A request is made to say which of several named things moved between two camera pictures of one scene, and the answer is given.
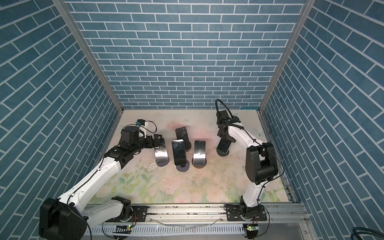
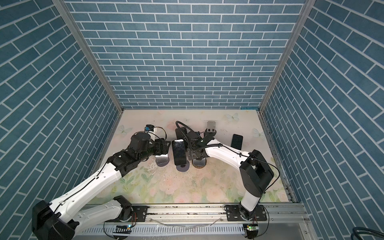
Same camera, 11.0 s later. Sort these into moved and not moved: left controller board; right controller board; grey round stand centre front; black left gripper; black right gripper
Moved: black right gripper; black left gripper
Not moved: right controller board; left controller board; grey round stand centre front
